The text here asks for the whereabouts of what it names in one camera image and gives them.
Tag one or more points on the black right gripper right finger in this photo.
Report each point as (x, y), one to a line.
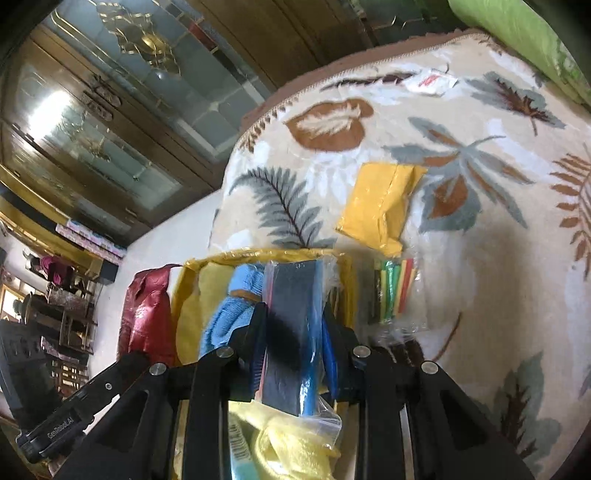
(414, 421)

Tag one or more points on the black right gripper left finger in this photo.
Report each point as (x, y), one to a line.
(137, 436)

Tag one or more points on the red foil packet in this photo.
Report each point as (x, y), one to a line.
(146, 320)

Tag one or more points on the black blue item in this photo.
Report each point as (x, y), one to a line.
(295, 294)

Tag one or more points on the blue terry cloth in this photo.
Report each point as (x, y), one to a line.
(245, 290)

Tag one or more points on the yellow plastic pouch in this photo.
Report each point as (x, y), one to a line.
(377, 209)

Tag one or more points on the yellow-rimmed white storage bin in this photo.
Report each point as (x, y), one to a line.
(258, 286)

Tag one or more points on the bag of coloured tubes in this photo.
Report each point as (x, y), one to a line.
(397, 298)

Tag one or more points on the leaf-patterned beige blanket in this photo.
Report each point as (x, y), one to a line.
(500, 222)

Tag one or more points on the dark wooden glass cabinet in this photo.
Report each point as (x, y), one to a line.
(122, 113)

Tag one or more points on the small red white sachet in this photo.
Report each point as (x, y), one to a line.
(430, 82)

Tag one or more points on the green rolled quilt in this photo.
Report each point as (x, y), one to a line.
(519, 27)

